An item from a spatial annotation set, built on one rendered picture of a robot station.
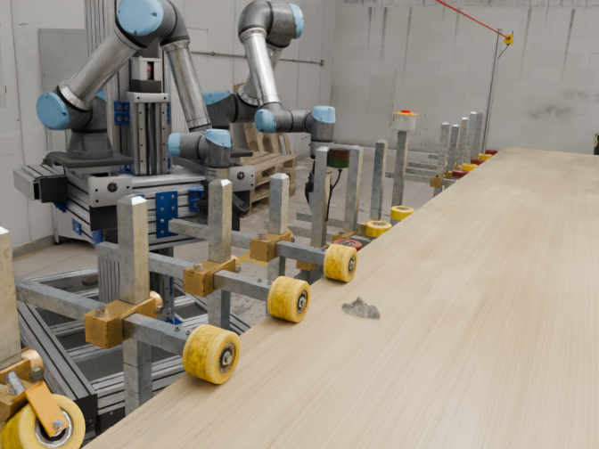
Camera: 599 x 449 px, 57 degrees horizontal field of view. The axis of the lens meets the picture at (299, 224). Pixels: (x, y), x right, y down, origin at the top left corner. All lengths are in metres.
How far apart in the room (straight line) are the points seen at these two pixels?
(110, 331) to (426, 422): 0.50
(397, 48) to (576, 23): 2.62
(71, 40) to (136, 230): 3.29
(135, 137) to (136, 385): 1.30
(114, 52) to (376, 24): 8.16
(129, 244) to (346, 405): 0.43
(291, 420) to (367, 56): 9.11
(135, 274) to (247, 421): 0.32
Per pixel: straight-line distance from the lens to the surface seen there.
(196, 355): 0.85
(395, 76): 9.62
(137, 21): 1.72
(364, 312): 1.11
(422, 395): 0.90
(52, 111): 1.89
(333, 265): 1.25
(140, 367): 1.04
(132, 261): 0.96
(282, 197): 1.34
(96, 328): 0.95
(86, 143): 2.01
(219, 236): 1.15
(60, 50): 4.24
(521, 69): 9.41
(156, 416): 0.82
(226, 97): 2.22
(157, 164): 2.24
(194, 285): 1.13
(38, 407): 0.74
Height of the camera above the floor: 1.37
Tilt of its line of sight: 16 degrees down
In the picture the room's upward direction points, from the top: 3 degrees clockwise
